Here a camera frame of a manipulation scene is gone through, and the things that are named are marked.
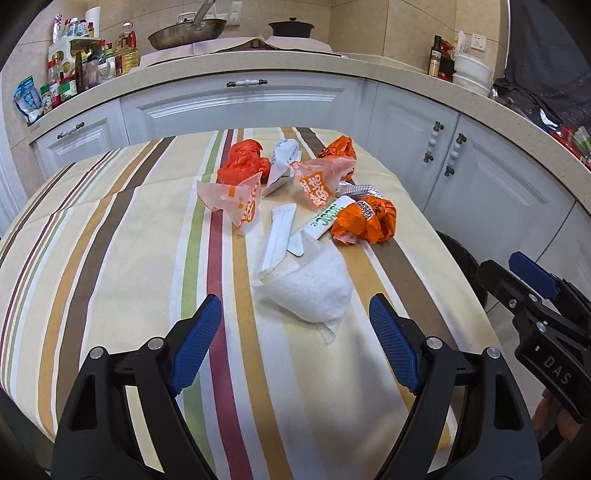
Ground white paper sleeve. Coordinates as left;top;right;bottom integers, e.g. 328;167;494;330
259;203;297;277

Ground black trash bin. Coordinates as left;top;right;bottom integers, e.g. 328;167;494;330
437;231;488;308

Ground person's hand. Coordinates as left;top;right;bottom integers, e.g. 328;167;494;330
532;389;582;442

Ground red dish rack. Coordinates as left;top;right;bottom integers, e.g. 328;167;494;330
551;125;591;169

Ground orange crumpled wrapper near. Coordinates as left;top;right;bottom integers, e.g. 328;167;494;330
331;195;397;245

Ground orange crumpled wrapper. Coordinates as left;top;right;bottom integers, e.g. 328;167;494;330
331;195;397;245
318;135;356;163

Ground silver foil wrapper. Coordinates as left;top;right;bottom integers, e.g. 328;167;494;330
335;181;382;201

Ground white sachet green text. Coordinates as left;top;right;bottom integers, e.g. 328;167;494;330
287;195;355;257

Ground person's dark grey shirt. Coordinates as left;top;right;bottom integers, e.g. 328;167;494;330
493;1;590;131

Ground white stacked bowls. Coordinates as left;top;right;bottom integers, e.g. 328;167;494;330
453;52;493;97

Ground orange crumpled wrapper far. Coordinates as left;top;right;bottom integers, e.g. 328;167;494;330
318;135;356;163

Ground translucent bag orange print right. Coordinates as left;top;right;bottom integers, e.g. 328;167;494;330
290;157;356;210

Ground translucent bag orange print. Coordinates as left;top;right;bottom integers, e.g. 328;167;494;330
197;173;262;236
290;157;356;210

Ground striped tablecloth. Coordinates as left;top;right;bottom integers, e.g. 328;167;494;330
1;127;498;479

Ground dark soy sauce bottle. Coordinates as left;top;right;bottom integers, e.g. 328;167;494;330
428;35;442;77

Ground translucent bag orange print left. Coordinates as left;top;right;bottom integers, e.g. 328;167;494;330
197;173;262;236

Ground white crumpled paper bag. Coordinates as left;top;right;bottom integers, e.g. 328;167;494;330
263;139;301;197

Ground red-orange crumpled plastic bag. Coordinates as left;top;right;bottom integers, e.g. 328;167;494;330
217;139;271;186

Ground blue white salt bag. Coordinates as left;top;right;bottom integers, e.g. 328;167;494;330
13;76;43;125

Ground beige stove cover cloth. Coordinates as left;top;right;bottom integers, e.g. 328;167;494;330
138;36;334;69

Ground black clay pot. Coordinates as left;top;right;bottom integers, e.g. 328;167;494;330
269;17;315;38

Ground cooking oil bottle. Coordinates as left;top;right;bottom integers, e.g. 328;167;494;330
115;21;140;76

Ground metal wok pan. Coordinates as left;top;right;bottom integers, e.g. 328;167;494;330
148;0;226;50

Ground paper towel roll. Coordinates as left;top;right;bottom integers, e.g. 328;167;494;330
84;6;101;38

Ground cabinet door handle right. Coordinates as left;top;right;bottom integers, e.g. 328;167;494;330
444;133;467;177

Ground cabinet door handle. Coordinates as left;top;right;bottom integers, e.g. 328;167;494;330
444;133;467;177
423;121;445;163

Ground cabinet door handle left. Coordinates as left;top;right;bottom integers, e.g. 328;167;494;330
423;121;445;163

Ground white wall socket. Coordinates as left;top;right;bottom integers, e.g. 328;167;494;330
471;34;487;52

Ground drawer handle left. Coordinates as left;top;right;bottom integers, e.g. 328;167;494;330
56;121;85;141

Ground drawer handle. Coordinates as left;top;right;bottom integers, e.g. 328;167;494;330
226;79;269;88
56;121;85;141

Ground drawer handle centre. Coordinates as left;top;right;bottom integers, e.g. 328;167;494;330
226;79;269;88

